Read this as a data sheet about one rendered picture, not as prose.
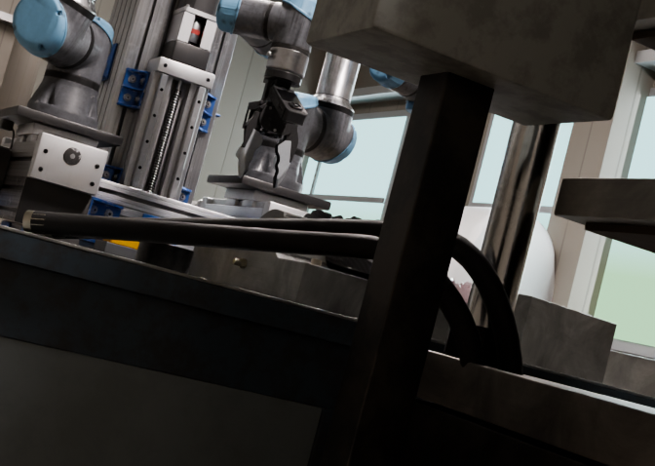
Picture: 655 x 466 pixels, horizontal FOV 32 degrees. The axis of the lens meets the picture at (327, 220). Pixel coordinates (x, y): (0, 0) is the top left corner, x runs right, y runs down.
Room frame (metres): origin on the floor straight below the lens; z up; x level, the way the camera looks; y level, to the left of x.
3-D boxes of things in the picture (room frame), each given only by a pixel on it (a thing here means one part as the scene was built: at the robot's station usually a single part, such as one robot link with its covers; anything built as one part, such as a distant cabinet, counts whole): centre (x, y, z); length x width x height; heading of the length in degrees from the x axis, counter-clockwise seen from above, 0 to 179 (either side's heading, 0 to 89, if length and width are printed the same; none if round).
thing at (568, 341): (2.16, -0.29, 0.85); 0.50 x 0.26 x 0.11; 42
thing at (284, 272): (1.93, 0.00, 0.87); 0.50 x 0.26 x 0.14; 25
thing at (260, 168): (2.61, 0.15, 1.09); 0.15 x 0.15 x 0.10
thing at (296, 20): (2.14, 0.15, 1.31); 0.09 x 0.08 x 0.11; 75
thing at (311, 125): (2.61, 0.14, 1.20); 0.13 x 0.12 x 0.14; 141
